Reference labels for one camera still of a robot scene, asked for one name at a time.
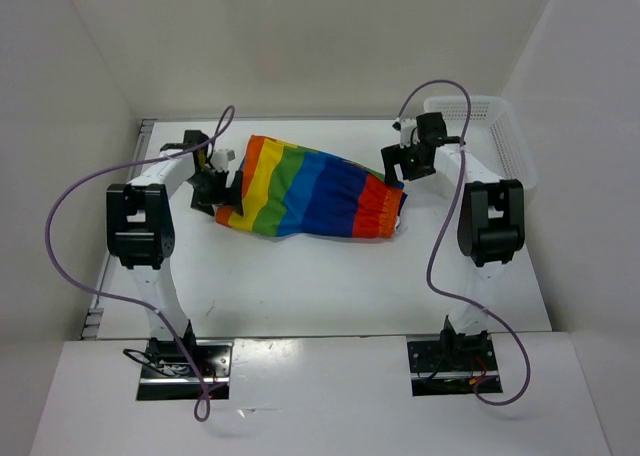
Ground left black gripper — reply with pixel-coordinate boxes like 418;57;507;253
185;167;242;216

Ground rainbow striped shorts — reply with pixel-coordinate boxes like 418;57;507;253
215;135;407;239

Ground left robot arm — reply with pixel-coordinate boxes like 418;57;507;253
106;130;241;376

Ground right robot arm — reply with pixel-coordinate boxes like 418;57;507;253
381;112;525;369

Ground white plastic basket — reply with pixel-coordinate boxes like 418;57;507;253
424;95;538;202

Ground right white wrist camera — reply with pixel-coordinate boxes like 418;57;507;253
392;118;419;148

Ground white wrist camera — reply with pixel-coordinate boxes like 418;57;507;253
392;118;419;148
208;149;236;173

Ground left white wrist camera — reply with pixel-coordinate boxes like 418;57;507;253
208;149;236;173

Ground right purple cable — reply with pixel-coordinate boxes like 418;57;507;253
397;78;531;405

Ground purple cable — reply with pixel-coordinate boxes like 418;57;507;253
45;104;236;421
397;78;531;405

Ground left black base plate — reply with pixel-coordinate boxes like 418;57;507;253
123;340;233;402

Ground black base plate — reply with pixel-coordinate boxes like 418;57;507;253
406;331;503;397
123;340;233;402

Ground aluminium frame rail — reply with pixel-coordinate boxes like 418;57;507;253
81;119;158;340

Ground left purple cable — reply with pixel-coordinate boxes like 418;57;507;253
45;104;236;421

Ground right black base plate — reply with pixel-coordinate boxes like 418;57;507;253
406;331;503;397

